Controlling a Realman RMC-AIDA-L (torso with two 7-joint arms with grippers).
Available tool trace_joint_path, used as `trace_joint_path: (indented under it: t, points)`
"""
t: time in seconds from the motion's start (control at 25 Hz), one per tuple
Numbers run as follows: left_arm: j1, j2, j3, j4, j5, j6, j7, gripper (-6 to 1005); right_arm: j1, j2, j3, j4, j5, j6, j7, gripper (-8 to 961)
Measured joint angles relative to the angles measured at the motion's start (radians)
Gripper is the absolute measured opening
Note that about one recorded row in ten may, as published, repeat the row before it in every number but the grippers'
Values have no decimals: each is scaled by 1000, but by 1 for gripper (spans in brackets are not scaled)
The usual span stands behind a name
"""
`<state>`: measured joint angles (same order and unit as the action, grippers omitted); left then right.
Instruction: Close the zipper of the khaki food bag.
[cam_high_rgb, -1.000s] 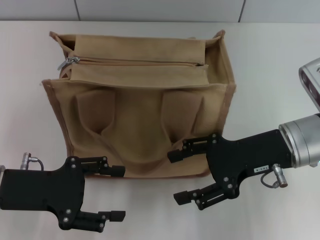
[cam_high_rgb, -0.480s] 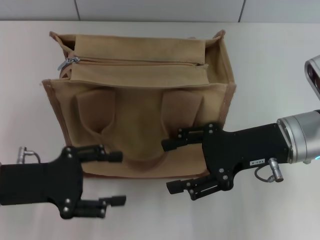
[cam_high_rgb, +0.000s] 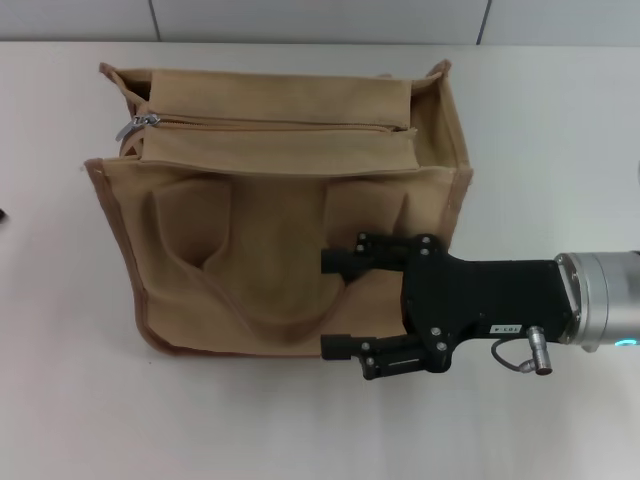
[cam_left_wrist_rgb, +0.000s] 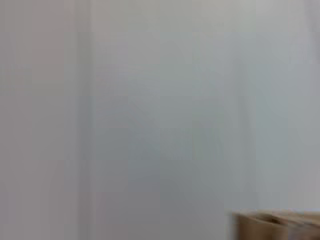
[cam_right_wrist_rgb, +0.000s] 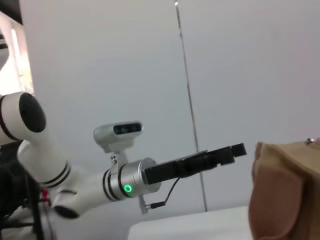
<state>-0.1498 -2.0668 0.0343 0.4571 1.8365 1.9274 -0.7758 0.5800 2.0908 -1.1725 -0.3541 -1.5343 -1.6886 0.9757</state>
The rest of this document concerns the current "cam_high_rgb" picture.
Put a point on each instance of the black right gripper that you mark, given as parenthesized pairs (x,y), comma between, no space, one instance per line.
(480,295)

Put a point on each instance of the khaki canvas food bag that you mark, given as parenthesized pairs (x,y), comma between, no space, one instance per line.
(250,225)

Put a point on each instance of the silver metal zipper pull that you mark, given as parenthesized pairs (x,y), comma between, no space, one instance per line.
(145,121)

